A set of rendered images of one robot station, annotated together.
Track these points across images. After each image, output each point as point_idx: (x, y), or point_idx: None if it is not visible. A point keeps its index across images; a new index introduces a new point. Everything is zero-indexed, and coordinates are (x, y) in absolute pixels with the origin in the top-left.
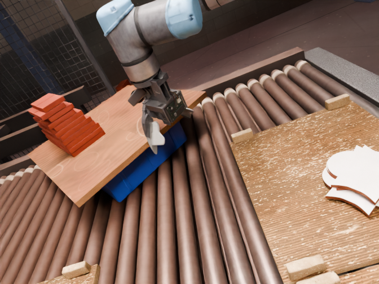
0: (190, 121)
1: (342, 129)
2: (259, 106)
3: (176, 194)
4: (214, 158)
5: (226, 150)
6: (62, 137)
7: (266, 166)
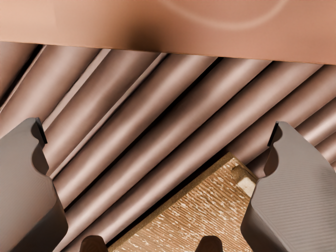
0: None
1: None
2: None
3: (61, 124)
4: (193, 131)
5: (217, 148)
6: None
7: (185, 234)
